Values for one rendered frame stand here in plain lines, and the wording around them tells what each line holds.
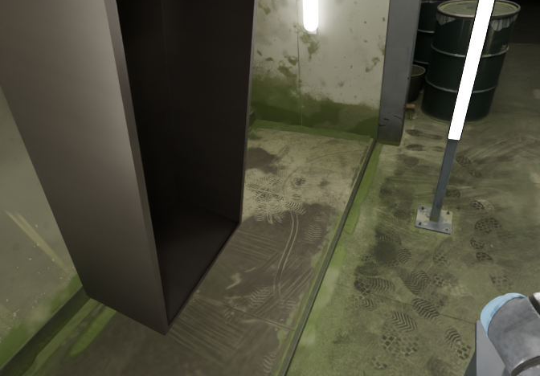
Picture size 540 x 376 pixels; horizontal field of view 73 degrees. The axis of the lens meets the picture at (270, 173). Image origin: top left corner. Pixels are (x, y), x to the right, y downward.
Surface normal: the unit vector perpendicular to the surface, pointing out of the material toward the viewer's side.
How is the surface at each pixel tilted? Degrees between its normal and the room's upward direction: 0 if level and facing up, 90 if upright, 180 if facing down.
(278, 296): 0
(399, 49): 90
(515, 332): 37
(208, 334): 0
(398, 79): 90
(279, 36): 90
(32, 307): 57
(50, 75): 89
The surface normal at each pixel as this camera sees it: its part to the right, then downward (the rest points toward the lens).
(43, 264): 0.71, -0.29
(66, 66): -0.40, 0.56
